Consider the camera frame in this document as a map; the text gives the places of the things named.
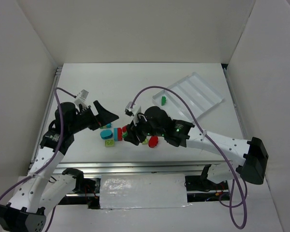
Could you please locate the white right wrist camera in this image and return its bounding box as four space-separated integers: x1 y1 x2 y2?
125 101 147 126

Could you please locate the green lego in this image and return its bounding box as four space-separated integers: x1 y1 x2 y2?
122 132 128 138

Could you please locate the white divided plastic tray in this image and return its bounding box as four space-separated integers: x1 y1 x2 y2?
152 72 224 122

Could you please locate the cyan oval lego brick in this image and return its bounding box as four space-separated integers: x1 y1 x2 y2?
100 129 113 140

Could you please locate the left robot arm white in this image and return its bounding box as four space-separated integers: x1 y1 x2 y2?
0 101 119 232

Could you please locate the red 2x4 lego brick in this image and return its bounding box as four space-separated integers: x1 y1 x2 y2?
117 128 123 141

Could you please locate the red oval lego brick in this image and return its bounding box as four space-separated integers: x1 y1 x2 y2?
148 136 159 148

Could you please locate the cyan 2x4 lego plate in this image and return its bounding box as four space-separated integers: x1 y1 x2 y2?
113 128 118 141

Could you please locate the lime square lego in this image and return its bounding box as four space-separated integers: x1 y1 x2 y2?
142 138 148 145

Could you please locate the green sloped lego brick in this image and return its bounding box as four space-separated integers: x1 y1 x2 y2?
161 96 166 106

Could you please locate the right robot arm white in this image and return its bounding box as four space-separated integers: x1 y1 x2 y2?
124 106 269 185

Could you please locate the lime 2x2 lego plate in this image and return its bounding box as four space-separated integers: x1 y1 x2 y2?
104 139 115 147

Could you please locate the red curved lego brick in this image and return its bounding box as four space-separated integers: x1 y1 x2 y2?
122 126 127 134

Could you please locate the white foil cover plate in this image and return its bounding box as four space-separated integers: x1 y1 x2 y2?
100 174 188 209

